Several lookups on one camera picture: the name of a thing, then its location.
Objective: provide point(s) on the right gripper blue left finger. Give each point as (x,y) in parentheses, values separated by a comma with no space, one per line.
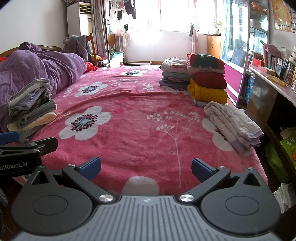
(80,177)

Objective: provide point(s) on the pink grey folded clothes stack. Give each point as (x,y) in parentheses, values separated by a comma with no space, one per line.
(174,73)

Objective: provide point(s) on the white plastic bin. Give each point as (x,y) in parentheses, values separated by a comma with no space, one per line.
(117,59)

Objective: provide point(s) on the wooden desk shelf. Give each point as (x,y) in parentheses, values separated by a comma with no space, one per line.
(270,104)

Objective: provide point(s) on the red green knitted sweater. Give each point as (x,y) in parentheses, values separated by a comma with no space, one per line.
(205,61)

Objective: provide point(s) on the orange wooden cabinet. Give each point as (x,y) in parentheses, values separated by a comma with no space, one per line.
(214,45)

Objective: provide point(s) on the potted green plant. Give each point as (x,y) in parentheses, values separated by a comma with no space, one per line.
(217,26)

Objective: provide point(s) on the yellow folded sweater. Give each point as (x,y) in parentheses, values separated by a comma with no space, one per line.
(207,94)

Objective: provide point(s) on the dark red folded sweater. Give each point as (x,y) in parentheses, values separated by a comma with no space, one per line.
(210,80)

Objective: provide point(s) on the striped curtain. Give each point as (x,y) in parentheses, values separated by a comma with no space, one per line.
(99,27)

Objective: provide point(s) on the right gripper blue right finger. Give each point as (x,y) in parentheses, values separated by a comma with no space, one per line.
(210,179)

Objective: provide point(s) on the left folded clothes stack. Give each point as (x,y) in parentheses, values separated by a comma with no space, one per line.
(31,109)

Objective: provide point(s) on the folded white purple clothes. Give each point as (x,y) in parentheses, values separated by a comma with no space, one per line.
(238,128)

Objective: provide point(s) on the hanging laundry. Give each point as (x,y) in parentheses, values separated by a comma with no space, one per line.
(118,7)

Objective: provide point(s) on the wooden chair with clothes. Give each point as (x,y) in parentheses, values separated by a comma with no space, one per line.
(79,45)

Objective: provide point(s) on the white standing air conditioner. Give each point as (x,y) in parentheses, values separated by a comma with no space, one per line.
(79,19)

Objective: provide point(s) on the row of books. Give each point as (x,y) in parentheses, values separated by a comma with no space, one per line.
(281,66)

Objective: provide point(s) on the purple duvet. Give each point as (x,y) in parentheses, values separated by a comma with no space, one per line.
(29,62)

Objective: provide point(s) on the red cloth beside duvet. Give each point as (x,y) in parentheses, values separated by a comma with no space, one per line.
(90,67)

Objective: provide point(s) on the pink floral bed blanket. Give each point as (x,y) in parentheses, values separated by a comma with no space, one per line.
(145,135)

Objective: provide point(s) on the glass display cabinet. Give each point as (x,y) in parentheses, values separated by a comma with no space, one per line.
(244,30)

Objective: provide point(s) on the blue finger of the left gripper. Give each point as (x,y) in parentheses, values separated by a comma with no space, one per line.
(9,137)

